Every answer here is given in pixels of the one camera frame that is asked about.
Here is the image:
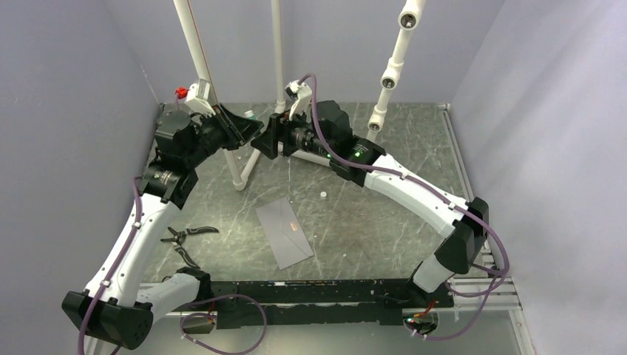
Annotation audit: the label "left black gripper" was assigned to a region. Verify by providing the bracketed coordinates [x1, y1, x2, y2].
[183, 103, 263, 168]

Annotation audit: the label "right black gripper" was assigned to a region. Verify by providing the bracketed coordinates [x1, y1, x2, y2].
[251, 103, 335, 160]

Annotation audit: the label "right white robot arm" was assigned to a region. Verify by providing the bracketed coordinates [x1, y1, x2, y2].
[251, 101, 489, 307]

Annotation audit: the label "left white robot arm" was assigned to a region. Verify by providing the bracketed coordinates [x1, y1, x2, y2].
[61, 105, 264, 354]

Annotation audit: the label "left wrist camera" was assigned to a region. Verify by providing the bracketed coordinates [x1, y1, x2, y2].
[175, 78, 216, 117]

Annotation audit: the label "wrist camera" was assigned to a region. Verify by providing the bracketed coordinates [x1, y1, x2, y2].
[285, 81, 313, 121]
[175, 78, 216, 117]

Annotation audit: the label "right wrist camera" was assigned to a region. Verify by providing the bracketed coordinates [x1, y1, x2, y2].
[285, 81, 313, 121]

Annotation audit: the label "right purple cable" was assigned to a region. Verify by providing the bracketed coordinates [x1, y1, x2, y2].
[297, 73, 512, 343]

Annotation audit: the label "purple cable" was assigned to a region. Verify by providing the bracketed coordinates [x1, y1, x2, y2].
[76, 95, 187, 355]
[297, 73, 512, 343]

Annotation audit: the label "black handled pliers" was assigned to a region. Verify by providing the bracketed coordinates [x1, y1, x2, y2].
[160, 225, 220, 269]

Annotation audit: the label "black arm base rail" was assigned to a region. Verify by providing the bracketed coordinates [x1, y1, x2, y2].
[176, 279, 453, 330]

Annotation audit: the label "white PVC pipe frame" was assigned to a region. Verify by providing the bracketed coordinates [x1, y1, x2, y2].
[171, 0, 427, 192]

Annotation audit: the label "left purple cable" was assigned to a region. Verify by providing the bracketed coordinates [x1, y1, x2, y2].
[76, 95, 187, 355]

